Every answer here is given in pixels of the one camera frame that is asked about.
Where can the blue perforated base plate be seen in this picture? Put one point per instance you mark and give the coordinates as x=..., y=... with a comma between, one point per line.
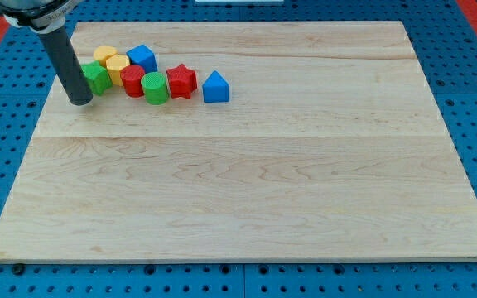
x=444, y=36

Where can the yellow hexagon block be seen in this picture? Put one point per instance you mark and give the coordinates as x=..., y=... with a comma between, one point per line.
x=114, y=65

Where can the blue triangle block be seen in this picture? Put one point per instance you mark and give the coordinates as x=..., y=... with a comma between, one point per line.
x=215, y=88

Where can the green cylinder block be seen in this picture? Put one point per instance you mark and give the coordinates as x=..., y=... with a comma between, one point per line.
x=155, y=88

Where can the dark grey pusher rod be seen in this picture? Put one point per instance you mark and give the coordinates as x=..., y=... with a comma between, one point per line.
x=67, y=67

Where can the red cylinder block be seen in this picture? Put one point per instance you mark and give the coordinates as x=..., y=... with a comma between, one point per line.
x=131, y=79

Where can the red star block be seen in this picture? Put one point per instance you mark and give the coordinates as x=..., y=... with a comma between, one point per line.
x=182, y=81

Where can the yellow cylinder block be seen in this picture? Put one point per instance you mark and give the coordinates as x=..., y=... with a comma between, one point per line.
x=102, y=53

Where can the green star block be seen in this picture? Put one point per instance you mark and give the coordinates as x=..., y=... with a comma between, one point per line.
x=97, y=77

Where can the light wooden board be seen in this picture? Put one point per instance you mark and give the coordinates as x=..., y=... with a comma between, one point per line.
x=331, y=149

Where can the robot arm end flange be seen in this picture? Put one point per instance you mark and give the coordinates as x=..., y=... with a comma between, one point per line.
x=41, y=16

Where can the blue cube block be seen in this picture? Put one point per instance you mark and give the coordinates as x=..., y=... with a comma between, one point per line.
x=143, y=56

